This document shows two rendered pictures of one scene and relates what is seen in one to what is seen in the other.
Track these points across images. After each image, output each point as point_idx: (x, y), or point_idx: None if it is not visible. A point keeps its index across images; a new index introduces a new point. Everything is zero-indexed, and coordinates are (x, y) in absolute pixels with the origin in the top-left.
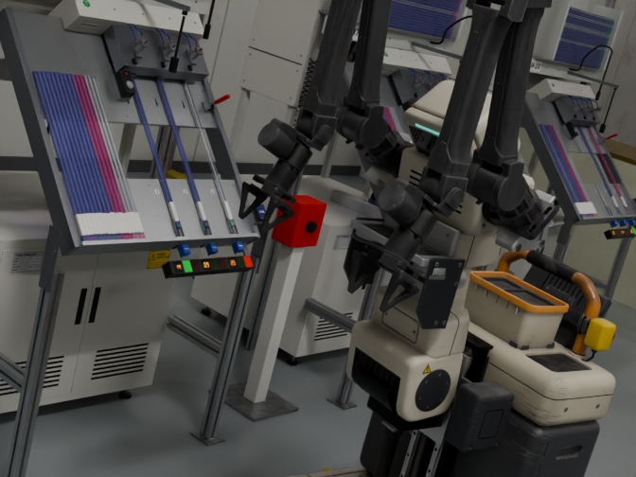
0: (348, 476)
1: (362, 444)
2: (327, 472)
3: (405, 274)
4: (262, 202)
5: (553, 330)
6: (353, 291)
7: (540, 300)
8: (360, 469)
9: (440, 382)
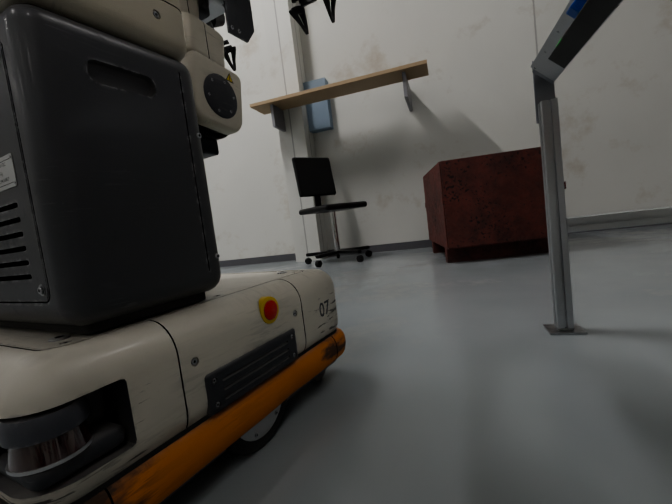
0: (233, 291)
1: (218, 256)
2: (262, 286)
3: None
4: (323, 0)
5: None
6: (233, 69)
7: None
8: (217, 298)
9: None
